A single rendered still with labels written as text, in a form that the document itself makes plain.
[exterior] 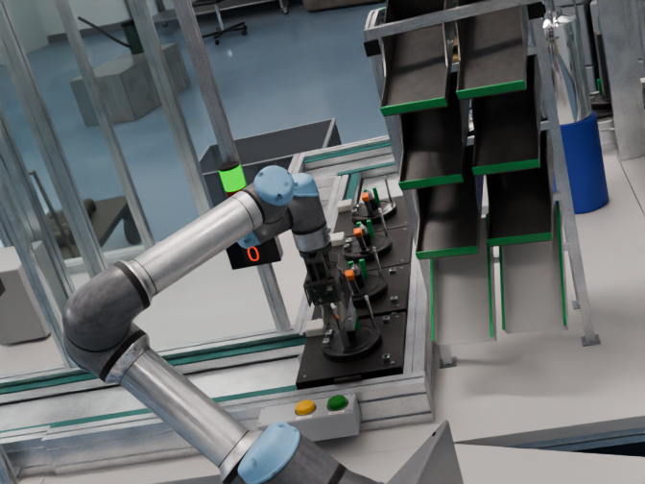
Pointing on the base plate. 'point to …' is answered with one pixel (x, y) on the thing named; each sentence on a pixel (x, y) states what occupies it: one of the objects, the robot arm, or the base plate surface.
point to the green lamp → (232, 180)
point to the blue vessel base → (585, 165)
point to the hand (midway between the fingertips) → (339, 322)
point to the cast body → (347, 316)
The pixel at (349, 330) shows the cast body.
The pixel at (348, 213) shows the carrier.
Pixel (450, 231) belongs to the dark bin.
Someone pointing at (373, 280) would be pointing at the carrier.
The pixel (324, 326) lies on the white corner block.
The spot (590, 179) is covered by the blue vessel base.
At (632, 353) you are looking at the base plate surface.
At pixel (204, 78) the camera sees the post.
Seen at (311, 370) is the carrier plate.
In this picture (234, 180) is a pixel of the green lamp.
